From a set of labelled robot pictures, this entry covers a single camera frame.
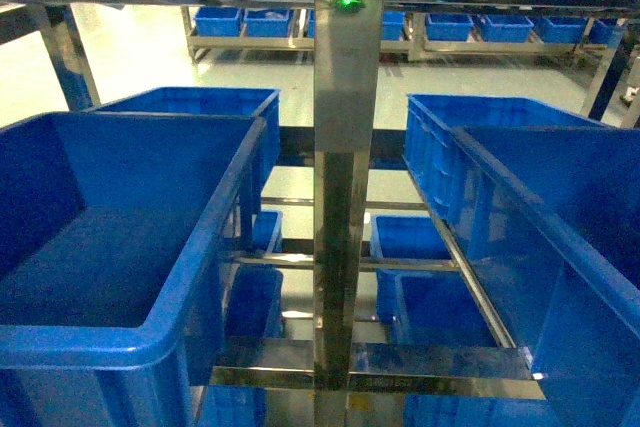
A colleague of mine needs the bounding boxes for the blue bin left upper shelf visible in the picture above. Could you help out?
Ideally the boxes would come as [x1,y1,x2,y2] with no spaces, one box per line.
[1,112,265,426]

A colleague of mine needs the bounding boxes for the steel rack upright post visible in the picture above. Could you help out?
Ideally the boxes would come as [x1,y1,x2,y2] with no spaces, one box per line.
[313,0,385,426]

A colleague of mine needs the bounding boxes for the blue bin rear left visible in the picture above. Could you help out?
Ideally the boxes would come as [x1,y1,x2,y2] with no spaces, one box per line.
[93,86,282,218]

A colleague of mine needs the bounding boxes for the blue bin rear right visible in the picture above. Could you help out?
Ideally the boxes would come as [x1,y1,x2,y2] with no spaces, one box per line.
[402,93,609,221]

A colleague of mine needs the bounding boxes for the large blue bin centre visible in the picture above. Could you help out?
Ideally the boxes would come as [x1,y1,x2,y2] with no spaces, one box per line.
[447,126,639,426]

